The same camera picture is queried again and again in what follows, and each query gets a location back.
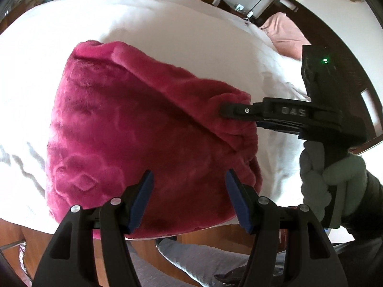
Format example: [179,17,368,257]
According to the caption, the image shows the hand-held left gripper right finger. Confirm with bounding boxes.
[226,169,349,287]

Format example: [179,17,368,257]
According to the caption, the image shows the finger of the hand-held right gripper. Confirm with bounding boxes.
[220,99,313,123]
[257,120,304,135]

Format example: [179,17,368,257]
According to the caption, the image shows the magenta plush blanket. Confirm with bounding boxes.
[45,40,264,240]

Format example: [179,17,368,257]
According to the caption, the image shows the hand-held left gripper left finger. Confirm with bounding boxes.
[33,170,154,287]

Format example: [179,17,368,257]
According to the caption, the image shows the person's right forearm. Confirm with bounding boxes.
[341,167,383,241]

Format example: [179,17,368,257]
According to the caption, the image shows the dark wooden nightstand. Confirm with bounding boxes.
[217,0,264,25]

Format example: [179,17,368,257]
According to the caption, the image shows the person's right hand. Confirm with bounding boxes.
[300,141,367,228]

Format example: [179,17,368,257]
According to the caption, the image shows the person's grey trousers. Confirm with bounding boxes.
[127,236,261,287]

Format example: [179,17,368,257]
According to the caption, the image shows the dark wooden headboard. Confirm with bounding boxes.
[271,0,383,153]

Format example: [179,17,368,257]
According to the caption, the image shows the pink pillow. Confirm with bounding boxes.
[260,12,311,61]

